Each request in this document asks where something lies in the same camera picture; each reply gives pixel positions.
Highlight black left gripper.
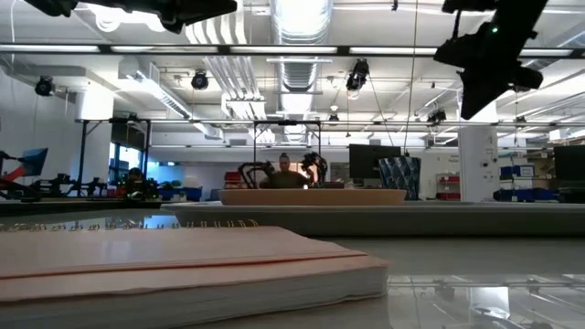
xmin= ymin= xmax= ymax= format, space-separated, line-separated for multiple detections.
xmin=157 ymin=0 xmax=239 ymax=36

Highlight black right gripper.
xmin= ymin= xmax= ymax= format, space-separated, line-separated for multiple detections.
xmin=459 ymin=62 xmax=545 ymax=122

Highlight grey plastic tray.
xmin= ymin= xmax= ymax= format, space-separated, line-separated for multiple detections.
xmin=160 ymin=200 xmax=585 ymax=238

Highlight white square column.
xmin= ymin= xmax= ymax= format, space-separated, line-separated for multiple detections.
xmin=458 ymin=101 xmax=500 ymax=203

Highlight black ceiling spotlight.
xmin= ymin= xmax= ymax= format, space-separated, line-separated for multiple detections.
xmin=34 ymin=75 xmax=55 ymax=98
xmin=345 ymin=58 xmax=370 ymax=92
xmin=190 ymin=69 xmax=210 ymax=91

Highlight red storage drawers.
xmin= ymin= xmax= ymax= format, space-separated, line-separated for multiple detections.
xmin=435 ymin=172 xmax=462 ymax=201

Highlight shelf with blue bins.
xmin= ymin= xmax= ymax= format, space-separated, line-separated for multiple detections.
xmin=492 ymin=154 xmax=561 ymax=203

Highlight black computer monitor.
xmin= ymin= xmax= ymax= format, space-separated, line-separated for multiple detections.
xmin=348 ymin=143 xmax=402 ymax=180
xmin=553 ymin=144 xmax=585 ymax=182

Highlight person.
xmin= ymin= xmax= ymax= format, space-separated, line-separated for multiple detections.
xmin=259 ymin=152 xmax=313 ymax=190
xmin=119 ymin=166 xmax=152 ymax=201

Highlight blue and red chair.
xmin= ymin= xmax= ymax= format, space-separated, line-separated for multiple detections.
xmin=0 ymin=147 xmax=49 ymax=184

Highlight pink spiral-bound notebook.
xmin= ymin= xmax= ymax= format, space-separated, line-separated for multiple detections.
xmin=0 ymin=218 xmax=392 ymax=329

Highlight black overhead frame bar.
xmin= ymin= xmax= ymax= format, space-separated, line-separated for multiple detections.
xmin=0 ymin=43 xmax=585 ymax=58

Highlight silver ceiling air duct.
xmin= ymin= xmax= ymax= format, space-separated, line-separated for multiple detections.
xmin=269 ymin=0 xmax=334 ymax=143

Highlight black metal rig frame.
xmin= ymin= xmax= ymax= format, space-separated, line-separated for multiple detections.
xmin=75 ymin=116 xmax=153 ymax=198
xmin=252 ymin=119 xmax=323 ymax=165

